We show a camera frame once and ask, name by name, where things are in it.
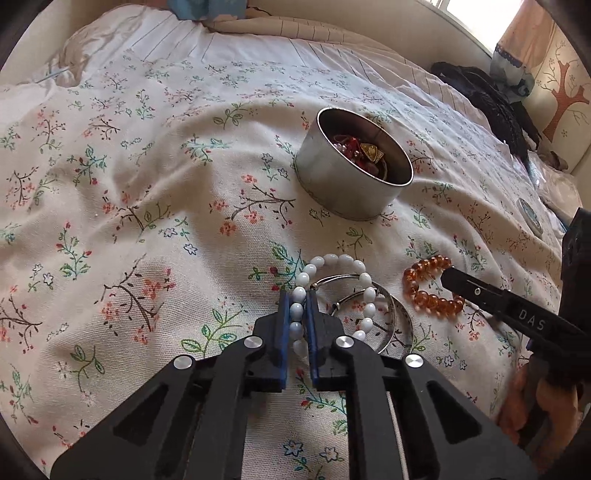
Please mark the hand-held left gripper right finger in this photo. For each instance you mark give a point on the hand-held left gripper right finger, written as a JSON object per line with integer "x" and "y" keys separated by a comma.
{"x": 314, "y": 332}

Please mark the black clothing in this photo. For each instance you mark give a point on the black clothing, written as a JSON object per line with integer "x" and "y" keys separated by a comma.
{"x": 489, "y": 101}

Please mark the round metal tin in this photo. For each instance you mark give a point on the round metal tin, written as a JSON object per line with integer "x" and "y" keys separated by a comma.
{"x": 341, "y": 184}

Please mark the round tin lid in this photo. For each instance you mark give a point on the round tin lid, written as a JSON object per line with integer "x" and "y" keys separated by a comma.
{"x": 531, "y": 216}

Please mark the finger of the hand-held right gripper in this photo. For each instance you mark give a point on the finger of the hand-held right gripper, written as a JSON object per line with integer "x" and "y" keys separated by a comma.
{"x": 475, "y": 290}

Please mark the silver bangle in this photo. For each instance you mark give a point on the silver bangle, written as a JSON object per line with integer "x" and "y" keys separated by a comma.
{"x": 401, "y": 318}

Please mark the window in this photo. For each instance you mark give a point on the window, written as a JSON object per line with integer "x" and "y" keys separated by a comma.
{"x": 480, "y": 18}

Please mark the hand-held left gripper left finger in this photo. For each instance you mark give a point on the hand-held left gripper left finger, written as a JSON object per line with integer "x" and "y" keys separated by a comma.
{"x": 284, "y": 323}

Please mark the clear plastic bag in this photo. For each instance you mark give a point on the clear plastic bag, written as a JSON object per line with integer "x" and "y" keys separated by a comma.
{"x": 554, "y": 184}

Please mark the blue printed curtain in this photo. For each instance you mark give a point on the blue printed curtain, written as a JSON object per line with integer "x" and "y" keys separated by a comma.
{"x": 203, "y": 7}

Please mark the striped beige pillow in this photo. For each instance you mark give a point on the striped beige pillow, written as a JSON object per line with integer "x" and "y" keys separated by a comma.
{"x": 286, "y": 28}

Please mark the person's right hand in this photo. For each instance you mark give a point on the person's right hand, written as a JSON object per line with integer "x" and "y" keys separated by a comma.
{"x": 515, "y": 406}

